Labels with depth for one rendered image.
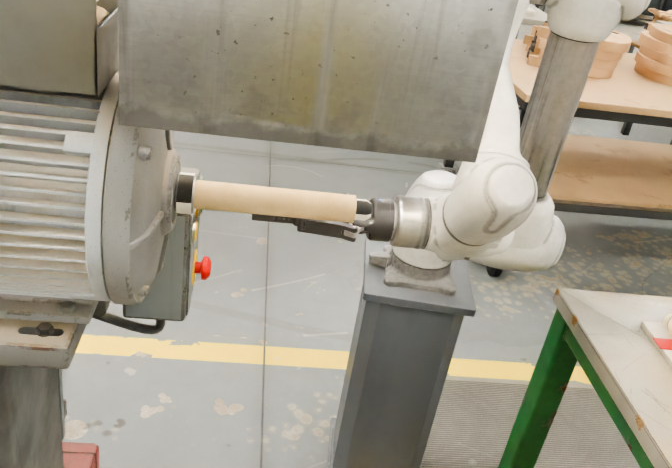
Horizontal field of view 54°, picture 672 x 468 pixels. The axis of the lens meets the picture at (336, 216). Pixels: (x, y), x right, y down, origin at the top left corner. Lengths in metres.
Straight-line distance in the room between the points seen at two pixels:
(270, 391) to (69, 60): 1.81
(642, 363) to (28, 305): 0.96
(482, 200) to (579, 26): 0.56
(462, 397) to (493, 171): 1.60
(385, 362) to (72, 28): 1.30
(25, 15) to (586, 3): 1.04
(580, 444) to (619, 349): 1.25
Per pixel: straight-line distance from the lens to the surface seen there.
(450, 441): 2.31
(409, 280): 1.66
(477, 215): 0.98
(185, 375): 2.38
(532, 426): 1.52
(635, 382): 1.21
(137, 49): 0.55
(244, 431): 2.20
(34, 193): 0.67
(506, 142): 1.06
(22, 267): 0.70
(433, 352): 1.74
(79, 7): 0.63
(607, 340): 1.28
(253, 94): 0.55
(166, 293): 1.07
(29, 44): 0.65
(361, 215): 0.76
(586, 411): 2.64
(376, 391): 1.82
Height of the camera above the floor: 1.60
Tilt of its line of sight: 28 degrees down
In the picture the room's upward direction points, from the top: 9 degrees clockwise
